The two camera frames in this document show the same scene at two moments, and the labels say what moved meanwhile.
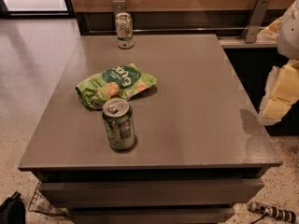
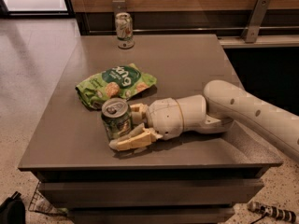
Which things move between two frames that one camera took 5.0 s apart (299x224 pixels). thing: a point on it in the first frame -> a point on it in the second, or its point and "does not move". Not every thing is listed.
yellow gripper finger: (282, 90) -> (138, 138)
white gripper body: (290, 32) -> (163, 116)
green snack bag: (118, 81) does not move
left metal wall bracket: (119, 7) does not move
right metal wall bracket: (251, 29) does not move
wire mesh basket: (40, 204) does not move
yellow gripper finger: (269, 34) -> (138, 113)
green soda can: (119, 118) does not move
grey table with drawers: (199, 148) does not move
